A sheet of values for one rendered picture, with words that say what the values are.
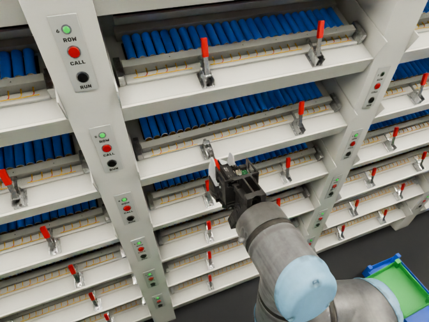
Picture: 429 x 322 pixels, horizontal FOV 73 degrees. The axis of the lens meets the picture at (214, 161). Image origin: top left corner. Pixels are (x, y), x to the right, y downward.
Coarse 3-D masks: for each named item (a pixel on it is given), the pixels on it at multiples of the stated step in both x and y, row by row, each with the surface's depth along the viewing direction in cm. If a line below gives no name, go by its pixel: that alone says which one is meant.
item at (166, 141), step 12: (324, 96) 85; (288, 108) 82; (312, 108) 84; (240, 120) 78; (252, 120) 78; (264, 120) 81; (276, 120) 81; (192, 132) 74; (204, 132) 74; (216, 132) 77; (240, 132) 78; (144, 144) 71; (156, 144) 71; (168, 144) 73; (192, 144) 74
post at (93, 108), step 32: (32, 0) 40; (64, 0) 41; (32, 32) 42; (96, 32) 45; (96, 64) 48; (64, 96) 50; (96, 96) 52; (96, 160) 61; (128, 160) 64; (128, 224) 78; (128, 256) 88; (160, 288) 109; (160, 320) 130
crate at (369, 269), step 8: (400, 256) 148; (376, 264) 148; (384, 264) 153; (368, 272) 145; (416, 280) 143; (424, 288) 140; (416, 312) 136; (424, 312) 136; (408, 320) 134; (416, 320) 134; (424, 320) 134
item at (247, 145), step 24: (336, 96) 86; (288, 120) 83; (312, 120) 84; (336, 120) 85; (216, 144) 76; (240, 144) 77; (264, 144) 78; (288, 144) 82; (144, 168) 71; (168, 168) 72; (192, 168) 74
